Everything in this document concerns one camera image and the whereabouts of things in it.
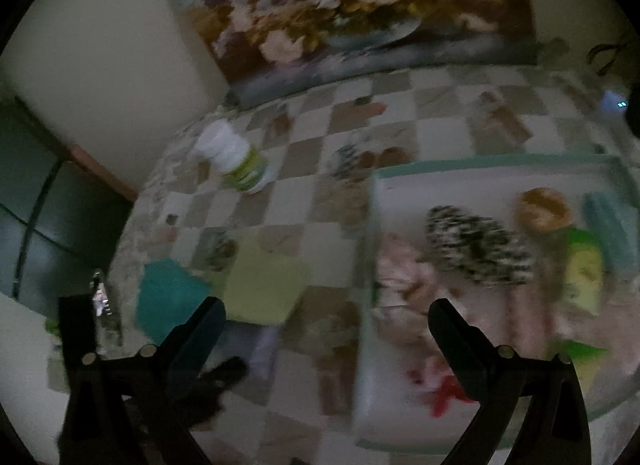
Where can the green tissue pack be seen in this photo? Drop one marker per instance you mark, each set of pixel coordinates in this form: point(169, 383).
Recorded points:
point(578, 303)

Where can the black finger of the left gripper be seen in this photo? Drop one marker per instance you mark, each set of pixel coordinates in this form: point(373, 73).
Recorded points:
point(212, 385)

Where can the light blue face mask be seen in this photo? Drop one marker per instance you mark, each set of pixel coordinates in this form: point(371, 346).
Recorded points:
point(615, 223)

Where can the dark cabinet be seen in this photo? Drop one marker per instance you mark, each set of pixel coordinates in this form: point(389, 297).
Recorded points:
point(60, 222)

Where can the pink fluffy cloth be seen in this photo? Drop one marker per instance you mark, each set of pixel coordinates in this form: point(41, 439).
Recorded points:
point(409, 285)

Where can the purple wet wipes pack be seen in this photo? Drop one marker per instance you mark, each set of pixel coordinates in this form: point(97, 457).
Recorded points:
point(256, 345)

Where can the leopard print scrunchie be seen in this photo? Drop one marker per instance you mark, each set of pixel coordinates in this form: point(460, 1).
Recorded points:
point(480, 248)

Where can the orange round puff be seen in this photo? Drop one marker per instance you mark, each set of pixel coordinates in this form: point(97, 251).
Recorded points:
point(543, 210)

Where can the light green cloth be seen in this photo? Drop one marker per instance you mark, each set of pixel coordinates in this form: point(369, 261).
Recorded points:
point(263, 288)

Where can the floral oil painting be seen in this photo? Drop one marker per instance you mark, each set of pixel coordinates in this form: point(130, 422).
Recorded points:
point(268, 49)

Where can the teal sponge cloth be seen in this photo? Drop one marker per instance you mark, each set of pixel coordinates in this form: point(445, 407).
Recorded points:
point(168, 296)

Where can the white green pill bottle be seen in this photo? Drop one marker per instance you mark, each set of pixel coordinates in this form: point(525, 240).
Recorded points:
point(235, 158)

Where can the white power strip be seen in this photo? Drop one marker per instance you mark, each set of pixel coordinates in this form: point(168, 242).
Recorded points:
point(613, 105)

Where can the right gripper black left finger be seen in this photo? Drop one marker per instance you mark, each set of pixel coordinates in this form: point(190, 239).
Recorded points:
point(114, 403)

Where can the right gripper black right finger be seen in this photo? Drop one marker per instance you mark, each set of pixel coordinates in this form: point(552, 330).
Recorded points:
point(555, 429)

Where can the checkered patterned tablecloth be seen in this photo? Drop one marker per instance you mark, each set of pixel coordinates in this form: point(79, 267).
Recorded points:
point(303, 212)

